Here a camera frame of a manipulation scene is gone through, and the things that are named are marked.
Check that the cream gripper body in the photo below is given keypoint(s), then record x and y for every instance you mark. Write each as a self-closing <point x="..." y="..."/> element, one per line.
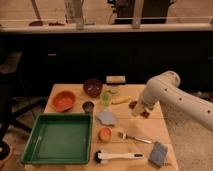
<point x="138" y="109"/>

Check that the dark red grape bunch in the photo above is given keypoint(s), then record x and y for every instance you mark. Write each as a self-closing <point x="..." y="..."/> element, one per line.
<point x="132" y="104"/>

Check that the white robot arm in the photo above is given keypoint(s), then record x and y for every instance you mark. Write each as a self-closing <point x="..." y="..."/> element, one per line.
<point x="164" y="88"/>

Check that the orange bowl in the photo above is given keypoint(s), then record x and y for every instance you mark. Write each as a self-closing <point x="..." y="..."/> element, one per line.
<point x="63" y="101"/>

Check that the yellow banana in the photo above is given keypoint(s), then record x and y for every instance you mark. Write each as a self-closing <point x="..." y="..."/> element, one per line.
<point x="120" y="100"/>

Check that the pale green round slice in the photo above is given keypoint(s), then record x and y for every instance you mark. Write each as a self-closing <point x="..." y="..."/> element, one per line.
<point x="113" y="90"/>

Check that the silver fork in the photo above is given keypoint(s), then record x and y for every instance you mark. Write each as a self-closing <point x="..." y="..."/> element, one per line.
<point x="124" y="135"/>

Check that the green plastic cup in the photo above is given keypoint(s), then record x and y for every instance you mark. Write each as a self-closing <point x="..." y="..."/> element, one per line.
<point x="105" y="98"/>

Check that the blue grey cloth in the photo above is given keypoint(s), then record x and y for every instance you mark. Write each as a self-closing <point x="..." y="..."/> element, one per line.
<point x="106" y="118"/>

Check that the cream block on table edge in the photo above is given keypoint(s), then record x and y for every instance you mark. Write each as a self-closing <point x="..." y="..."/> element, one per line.
<point x="115" y="79"/>

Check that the orange round fruit toy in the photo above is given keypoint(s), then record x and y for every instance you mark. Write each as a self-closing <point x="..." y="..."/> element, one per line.
<point x="104" y="134"/>

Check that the blue sponge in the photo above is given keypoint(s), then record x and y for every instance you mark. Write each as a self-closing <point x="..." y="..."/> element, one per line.
<point x="158" y="154"/>

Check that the small dark metal cup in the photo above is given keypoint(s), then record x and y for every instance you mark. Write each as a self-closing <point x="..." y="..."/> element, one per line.
<point x="88" y="107"/>

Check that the green plastic tray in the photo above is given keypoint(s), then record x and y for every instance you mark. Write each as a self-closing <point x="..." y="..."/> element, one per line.
<point x="59" y="139"/>

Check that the black office chair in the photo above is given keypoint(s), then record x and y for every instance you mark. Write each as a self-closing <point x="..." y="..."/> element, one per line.
<point x="8" y="81"/>

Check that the white handled dish brush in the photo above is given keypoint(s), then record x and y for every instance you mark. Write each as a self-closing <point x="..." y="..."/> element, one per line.
<point x="101" y="156"/>

